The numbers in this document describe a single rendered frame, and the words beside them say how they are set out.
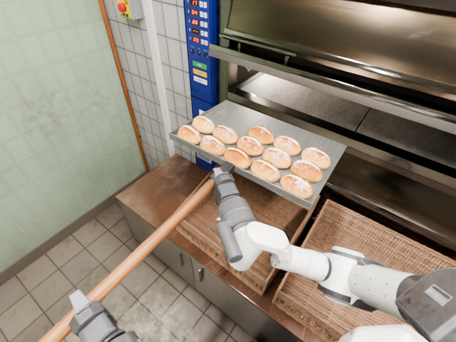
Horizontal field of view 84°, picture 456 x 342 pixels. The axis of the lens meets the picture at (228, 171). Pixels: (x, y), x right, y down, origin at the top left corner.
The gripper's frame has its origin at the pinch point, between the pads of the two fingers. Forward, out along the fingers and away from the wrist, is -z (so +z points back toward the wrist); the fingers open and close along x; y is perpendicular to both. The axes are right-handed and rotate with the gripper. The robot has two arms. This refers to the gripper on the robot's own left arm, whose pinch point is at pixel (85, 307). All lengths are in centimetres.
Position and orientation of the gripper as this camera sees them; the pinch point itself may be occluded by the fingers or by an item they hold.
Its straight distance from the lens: 64.4
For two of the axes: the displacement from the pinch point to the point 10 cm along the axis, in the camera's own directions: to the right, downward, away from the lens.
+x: -0.3, 7.1, 7.0
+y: 6.8, -5.0, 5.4
